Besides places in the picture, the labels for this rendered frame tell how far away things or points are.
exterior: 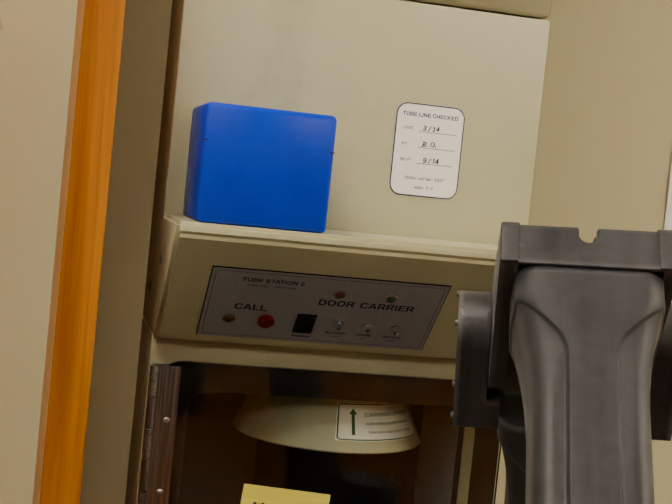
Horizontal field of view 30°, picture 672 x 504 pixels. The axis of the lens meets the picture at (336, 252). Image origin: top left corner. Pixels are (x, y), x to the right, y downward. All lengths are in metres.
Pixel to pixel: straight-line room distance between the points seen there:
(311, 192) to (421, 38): 0.20
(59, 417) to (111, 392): 0.53
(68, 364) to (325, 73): 0.32
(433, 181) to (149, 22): 0.51
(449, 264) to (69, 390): 0.31
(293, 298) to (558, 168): 0.67
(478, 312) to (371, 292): 0.39
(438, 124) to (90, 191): 0.32
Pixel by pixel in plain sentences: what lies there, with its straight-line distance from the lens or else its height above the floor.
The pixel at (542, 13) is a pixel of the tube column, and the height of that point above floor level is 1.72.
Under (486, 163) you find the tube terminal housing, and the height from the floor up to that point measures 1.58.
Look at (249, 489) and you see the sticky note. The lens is 1.08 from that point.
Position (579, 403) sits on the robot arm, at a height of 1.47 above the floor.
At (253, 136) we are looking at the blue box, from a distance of 0.94.
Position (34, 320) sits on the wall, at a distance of 1.48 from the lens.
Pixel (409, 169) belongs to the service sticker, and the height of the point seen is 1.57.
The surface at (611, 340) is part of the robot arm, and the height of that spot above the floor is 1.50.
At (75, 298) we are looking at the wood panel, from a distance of 0.96.
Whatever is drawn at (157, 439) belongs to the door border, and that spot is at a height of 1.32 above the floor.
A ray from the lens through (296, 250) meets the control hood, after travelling 0.95.
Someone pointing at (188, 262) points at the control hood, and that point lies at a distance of 0.95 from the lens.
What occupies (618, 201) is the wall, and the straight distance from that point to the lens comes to 1.63.
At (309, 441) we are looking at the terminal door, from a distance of 1.08.
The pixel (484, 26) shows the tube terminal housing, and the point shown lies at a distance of 1.11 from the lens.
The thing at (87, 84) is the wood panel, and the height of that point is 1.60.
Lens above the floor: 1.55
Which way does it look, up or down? 3 degrees down
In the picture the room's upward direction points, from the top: 6 degrees clockwise
